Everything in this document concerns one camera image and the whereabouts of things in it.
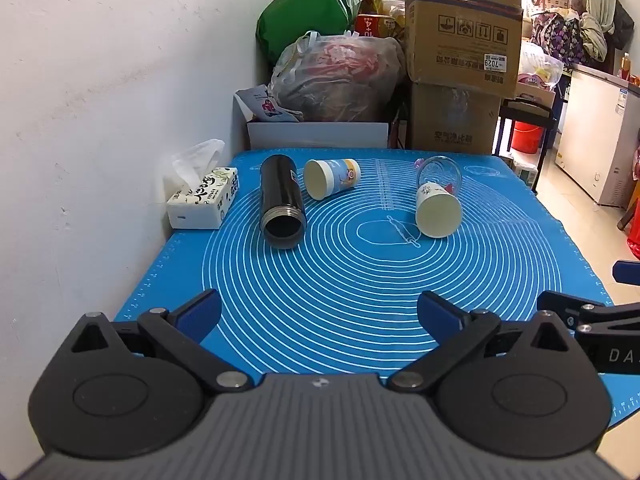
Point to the red print paper cup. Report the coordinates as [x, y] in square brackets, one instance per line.
[437, 212]

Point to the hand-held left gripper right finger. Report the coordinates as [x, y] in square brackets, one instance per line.
[440, 316]

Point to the large brown cardboard box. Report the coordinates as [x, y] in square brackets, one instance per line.
[460, 35]

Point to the white printed paper bag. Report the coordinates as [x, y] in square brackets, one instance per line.
[260, 105]

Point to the clear glass cup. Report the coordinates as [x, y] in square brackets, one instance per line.
[439, 172]

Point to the blue print paper cup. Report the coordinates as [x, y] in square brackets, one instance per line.
[337, 175]

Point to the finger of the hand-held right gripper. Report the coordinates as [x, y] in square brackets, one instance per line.
[629, 272]
[567, 306]

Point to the black garment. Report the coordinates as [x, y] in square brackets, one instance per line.
[621, 22]

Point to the white tissue pack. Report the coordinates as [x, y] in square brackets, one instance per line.
[202, 202]

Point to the red cloth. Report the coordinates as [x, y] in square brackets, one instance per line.
[635, 200]

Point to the red bucket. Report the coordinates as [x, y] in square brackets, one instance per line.
[526, 137]

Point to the clear bag with red contents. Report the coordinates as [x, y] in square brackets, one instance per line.
[340, 77]

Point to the white chest freezer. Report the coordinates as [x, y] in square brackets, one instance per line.
[595, 125]

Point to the white and yellow plastic bag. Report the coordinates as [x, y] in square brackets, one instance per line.
[540, 67]

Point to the green plastic bag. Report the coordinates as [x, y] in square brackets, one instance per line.
[300, 15]

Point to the black thermos cup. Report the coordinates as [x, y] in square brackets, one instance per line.
[280, 195]

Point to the orange bottle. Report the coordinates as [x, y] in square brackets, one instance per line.
[626, 66]

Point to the blue silicone baking mat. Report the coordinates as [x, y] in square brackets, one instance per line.
[340, 280]

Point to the black metal chair frame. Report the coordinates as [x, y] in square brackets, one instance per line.
[550, 120]

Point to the grey green cloth bundle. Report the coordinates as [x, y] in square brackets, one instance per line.
[594, 35]

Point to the red carton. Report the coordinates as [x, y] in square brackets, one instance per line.
[372, 25]

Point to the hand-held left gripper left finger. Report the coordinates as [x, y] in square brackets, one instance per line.
[197, 315]

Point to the purple floral bag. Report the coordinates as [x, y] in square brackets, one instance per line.
[555, 37]

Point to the white cardboard box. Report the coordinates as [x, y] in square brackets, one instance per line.
[315, 135]

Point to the plain brown cardboard box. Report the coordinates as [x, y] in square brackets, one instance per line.
[452, 120]

